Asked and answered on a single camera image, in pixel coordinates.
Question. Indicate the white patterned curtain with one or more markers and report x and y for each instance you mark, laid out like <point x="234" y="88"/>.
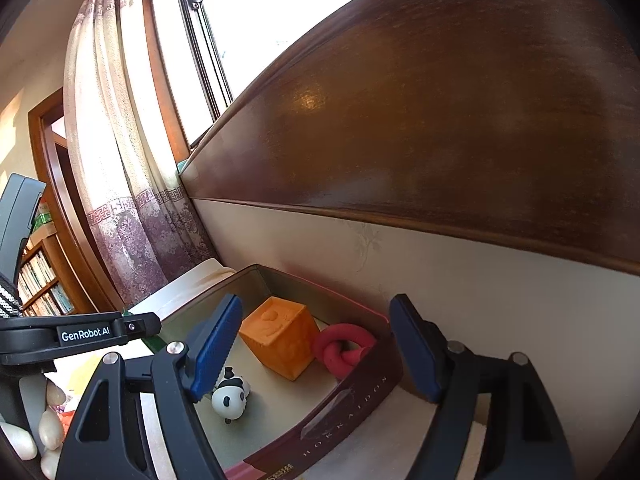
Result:
<point x="120" y="160"/>

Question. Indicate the wooden bookshelf with books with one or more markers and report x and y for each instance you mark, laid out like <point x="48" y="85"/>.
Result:
<point x="45" y="280"/>

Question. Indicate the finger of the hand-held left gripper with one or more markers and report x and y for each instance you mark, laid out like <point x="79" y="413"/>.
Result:
<point x="142" y="327"/>

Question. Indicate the green box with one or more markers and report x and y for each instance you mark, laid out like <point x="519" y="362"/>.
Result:
<point x="42" y="218"/>

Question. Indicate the maroon tin box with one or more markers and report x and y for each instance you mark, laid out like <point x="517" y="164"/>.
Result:
<point x="345" y="410"/>

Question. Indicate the wooden bed headboard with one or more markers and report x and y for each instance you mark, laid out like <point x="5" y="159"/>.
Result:
<point x="425" y="110"/>

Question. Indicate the person's left hand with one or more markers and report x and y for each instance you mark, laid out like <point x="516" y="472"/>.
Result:
<point x="50" y="430"/>

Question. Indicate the small panda figurine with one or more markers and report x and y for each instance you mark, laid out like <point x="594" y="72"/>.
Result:
<point x="227" y="402"/>

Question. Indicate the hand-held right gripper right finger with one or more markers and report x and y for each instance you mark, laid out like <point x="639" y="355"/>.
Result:
<point x="415" y="350"/>

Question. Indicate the wooden framed window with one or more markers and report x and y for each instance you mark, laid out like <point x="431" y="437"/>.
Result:
<point x="225" y="20"/>

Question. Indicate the orange soft cube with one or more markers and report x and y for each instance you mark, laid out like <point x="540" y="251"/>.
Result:
<point x="280" y="335"/>

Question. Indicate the wooden door frame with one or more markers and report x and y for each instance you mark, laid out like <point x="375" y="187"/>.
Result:
<point x="60" y="195"/>

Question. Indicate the white towel with yellow stars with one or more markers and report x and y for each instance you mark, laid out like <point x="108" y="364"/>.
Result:
<point x="200" y="275"/>

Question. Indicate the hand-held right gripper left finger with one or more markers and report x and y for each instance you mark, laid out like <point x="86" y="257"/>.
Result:
<point x="215" y="345"/>

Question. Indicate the teal object on windowsill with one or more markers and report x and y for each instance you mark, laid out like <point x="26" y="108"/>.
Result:
<point x="182" y="165"/>

